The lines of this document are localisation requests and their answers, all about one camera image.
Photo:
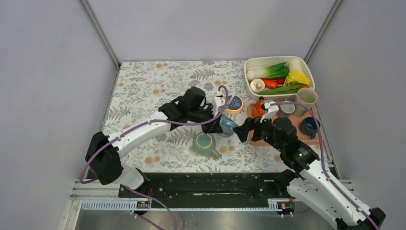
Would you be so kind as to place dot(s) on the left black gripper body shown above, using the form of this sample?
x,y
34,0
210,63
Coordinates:
x,y
204,115

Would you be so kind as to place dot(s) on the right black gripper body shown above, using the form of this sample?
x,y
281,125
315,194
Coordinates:
x,y
264,130

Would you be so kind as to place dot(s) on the blue butterfly mug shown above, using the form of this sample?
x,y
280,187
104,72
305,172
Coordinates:
x,y
227,125

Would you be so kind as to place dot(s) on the orange mug black handle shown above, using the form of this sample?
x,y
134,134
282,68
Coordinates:
x,y
257,110

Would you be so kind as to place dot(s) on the small grey mug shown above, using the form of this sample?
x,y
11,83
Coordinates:
x,y
286,108

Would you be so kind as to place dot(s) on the teal green glazed mug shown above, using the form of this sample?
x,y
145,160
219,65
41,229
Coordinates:
x,y
205,145

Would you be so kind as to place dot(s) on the dark blue mug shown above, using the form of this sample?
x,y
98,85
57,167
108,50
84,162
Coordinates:
x,y
309,127

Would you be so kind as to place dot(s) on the tall cream mug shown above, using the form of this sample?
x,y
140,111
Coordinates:
x,y
305,98

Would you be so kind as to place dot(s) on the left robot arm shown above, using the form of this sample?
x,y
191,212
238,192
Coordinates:
x,y
105,152

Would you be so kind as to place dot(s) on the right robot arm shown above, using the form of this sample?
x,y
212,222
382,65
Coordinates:
x,y
308,179

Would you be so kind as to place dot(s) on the toy white mushroom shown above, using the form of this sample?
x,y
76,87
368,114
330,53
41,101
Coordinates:
x,y
257,85

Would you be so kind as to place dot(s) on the toy carrot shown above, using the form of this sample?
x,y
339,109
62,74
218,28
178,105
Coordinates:
x,y
270,84

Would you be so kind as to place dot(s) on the toy green pea pod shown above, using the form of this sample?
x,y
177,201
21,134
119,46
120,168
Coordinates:
x,y
283,90

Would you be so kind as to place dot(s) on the toy red chili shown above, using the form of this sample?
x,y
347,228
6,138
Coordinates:
x,y
279,81

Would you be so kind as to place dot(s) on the pink plastic tray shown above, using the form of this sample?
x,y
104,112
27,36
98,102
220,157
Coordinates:
x,y
296,121

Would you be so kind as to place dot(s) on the toy bok choy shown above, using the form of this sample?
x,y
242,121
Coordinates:
x,y
276,71

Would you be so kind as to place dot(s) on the toy napa cabbage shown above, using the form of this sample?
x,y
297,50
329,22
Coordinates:
x,y
295,66

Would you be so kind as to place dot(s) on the floral tablecloth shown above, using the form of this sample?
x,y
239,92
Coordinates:
x,y
142,87

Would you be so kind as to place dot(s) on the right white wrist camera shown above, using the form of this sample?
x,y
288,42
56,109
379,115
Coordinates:
x,y
270,108

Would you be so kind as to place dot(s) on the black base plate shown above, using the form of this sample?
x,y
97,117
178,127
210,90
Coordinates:
x,y
217,190

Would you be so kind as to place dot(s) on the white slotted cable duct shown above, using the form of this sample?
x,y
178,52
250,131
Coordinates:
x,y
134,205

